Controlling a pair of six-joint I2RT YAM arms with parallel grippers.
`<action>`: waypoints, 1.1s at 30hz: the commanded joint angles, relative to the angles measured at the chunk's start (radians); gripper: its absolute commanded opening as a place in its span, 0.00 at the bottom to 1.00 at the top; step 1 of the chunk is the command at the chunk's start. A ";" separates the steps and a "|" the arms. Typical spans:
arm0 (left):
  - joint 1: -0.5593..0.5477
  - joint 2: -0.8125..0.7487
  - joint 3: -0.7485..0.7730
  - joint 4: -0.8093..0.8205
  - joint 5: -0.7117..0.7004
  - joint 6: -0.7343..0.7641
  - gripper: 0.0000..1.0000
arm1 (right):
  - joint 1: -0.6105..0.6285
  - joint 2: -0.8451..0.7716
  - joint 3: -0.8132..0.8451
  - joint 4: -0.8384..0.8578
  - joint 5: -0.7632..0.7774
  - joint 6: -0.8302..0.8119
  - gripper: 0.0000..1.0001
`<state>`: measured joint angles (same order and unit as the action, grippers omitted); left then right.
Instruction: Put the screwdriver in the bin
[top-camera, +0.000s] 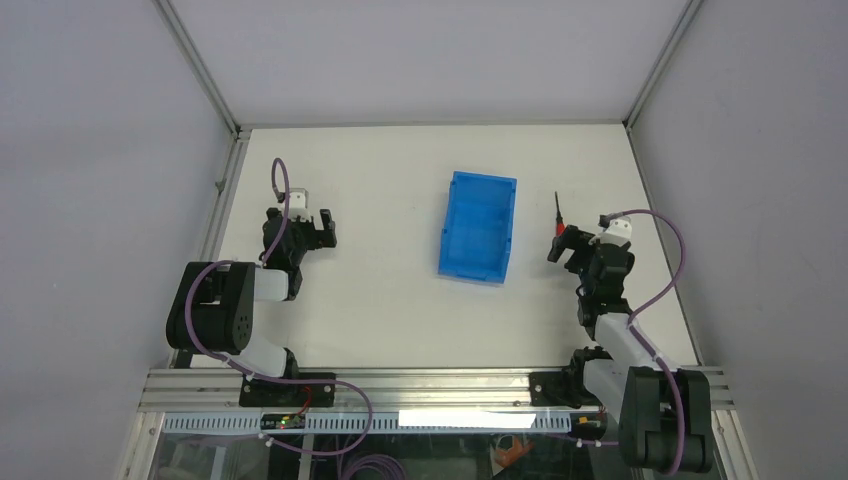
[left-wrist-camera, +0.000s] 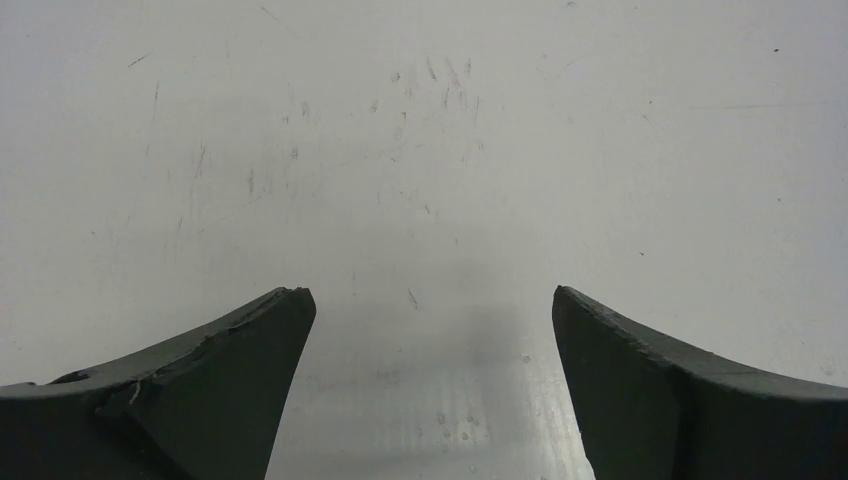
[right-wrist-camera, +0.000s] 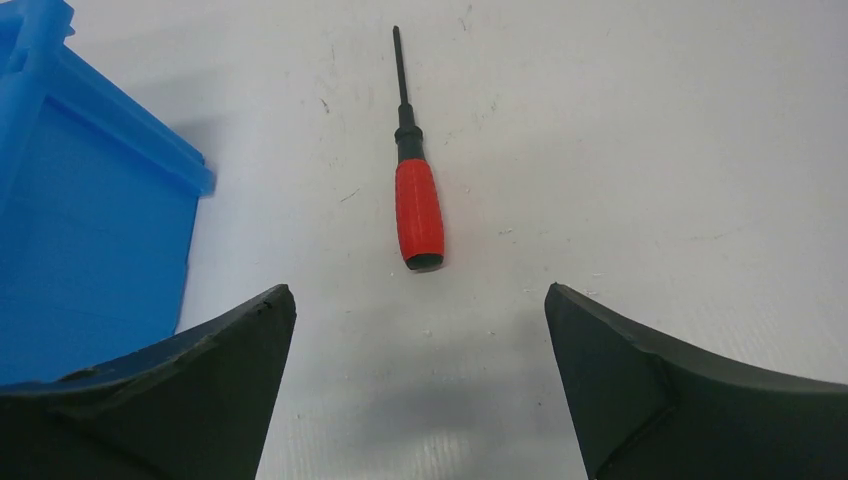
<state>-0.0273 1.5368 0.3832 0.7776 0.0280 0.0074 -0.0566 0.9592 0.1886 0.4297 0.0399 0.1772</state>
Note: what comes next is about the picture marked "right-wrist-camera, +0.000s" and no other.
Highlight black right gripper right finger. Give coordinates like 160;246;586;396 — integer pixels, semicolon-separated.
544;284;847;479

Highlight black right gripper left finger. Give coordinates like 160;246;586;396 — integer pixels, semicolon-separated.
1;284;296;479

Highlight red and black screwdriver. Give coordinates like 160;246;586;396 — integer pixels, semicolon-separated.
392;26;445;271

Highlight blue plastic bin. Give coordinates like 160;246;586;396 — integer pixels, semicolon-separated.
1;1;215;384

